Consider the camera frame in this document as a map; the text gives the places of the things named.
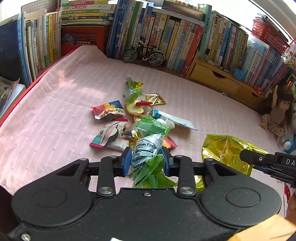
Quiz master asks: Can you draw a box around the green nutrition label wrapper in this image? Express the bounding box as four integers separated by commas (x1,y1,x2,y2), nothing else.
131,133,177,188

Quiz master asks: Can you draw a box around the large gold foil bag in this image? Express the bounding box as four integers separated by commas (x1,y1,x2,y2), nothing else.
194,133,269,192

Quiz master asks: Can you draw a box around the blue white paper box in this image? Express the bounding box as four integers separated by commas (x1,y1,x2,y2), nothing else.
152,109,198,131

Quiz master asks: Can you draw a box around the checkered tissue pack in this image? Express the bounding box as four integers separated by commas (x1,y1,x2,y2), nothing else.
107,138,129,151

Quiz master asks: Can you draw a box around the right hand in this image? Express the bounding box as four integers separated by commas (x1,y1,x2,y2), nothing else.
286,192,295,222

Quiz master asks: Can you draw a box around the blue plush toy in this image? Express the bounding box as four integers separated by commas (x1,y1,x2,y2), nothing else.
281,133,295,155

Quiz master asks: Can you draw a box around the grey pink snack pouch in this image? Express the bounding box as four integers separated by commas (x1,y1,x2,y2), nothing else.
89,121,126,148

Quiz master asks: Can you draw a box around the brown haired doll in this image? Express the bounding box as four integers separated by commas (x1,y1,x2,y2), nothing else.
260,85,295,145

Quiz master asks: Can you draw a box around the red blue biscuit packet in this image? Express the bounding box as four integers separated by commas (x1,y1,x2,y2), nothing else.
92,100,125,121

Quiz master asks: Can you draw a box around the bread slice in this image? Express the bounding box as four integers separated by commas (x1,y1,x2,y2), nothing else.
125,102,144,115

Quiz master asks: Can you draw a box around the gold triangular foil wrapper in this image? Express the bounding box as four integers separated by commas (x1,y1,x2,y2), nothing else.
145,93,166,106

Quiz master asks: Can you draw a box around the red wrapper strip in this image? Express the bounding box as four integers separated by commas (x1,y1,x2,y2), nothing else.
135,101,152,106

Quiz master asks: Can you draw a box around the pink striped tablecloth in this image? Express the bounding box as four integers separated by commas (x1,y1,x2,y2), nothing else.
0,45,287,216

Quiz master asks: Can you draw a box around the green clear plastic wrapper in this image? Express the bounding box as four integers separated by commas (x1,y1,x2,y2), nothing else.
123,75,144,104

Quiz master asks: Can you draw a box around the wooden drawer organizer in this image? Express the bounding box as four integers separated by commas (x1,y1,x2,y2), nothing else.
186,54,265,112

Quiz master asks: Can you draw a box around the black miniature bicycle model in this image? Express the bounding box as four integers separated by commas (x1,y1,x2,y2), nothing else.
122,38,165,67

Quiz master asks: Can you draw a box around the magazine stack on left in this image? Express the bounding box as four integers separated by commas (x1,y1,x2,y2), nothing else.
0,77,26,118

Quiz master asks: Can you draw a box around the red plastic crate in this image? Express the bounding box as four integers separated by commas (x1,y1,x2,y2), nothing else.
61,25,111,55

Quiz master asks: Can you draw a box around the dark blue large book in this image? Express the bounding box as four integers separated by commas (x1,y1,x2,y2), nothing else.
1,18,30,87

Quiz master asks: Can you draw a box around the horizontal book stack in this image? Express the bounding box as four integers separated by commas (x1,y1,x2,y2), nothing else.
56,1,117,26

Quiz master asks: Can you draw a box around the red wire basket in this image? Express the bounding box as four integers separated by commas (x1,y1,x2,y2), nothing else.
251,19,290,54

